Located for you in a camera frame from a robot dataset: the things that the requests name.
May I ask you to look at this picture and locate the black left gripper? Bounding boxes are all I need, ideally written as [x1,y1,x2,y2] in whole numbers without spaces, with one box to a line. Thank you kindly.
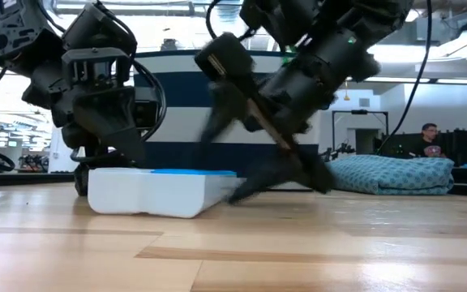
[50,47,161,198]

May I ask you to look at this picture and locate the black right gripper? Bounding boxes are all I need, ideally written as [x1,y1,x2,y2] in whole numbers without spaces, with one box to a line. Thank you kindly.
[199,36,380,204]

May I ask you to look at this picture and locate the blue white pill organizer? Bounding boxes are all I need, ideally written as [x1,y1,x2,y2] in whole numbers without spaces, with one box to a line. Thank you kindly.
[87,167,243,219]

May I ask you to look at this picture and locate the navy white striped fabric basket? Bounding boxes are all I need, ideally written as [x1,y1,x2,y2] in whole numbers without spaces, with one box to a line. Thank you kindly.
[130,49,320,191]

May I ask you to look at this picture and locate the teal patterned fabric pouch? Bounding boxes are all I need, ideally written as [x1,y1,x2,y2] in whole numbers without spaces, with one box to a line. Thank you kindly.
[325,153,456,196]

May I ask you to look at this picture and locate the person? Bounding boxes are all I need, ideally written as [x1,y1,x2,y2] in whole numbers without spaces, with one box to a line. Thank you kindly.
[409,122,448,159]

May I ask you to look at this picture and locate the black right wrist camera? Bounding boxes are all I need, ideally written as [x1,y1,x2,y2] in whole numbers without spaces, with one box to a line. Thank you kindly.
[195,32,255,82]

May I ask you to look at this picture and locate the black hanging arm cable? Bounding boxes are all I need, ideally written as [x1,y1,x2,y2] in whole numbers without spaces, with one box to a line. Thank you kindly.
[375,0,433,156]

